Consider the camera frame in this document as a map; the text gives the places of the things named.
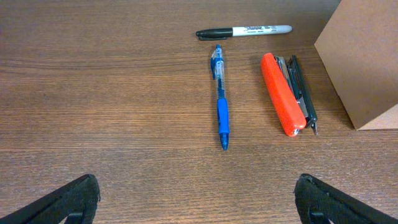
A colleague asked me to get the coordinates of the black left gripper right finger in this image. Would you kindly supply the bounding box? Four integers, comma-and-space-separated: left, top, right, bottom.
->
294, 174, 397, 224

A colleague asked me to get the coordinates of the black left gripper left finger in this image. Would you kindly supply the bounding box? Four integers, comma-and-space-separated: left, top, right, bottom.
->
1, 174, 100, 224

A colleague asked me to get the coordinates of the orange black stapler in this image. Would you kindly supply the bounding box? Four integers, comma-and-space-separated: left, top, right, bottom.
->
261, 53, 318, 137

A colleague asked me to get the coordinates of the brown cardboard box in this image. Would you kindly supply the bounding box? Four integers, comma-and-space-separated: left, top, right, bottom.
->
315, 0, 397, 130

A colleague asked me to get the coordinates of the blue ballpoint pen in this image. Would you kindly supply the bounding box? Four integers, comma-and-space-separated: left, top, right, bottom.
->
210, 44, 230, 151

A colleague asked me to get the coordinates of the black sharpie marker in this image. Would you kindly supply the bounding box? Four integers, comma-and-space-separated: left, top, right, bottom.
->
195, 25, 293, 40

